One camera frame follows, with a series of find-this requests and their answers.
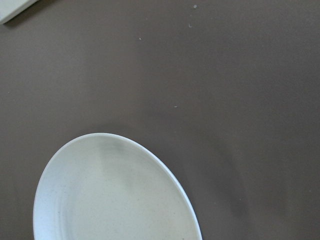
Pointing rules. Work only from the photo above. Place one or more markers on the cream rabbit tray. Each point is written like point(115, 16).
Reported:
point(11, 8)

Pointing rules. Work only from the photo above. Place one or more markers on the white round plate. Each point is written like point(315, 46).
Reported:
point(103, 186)

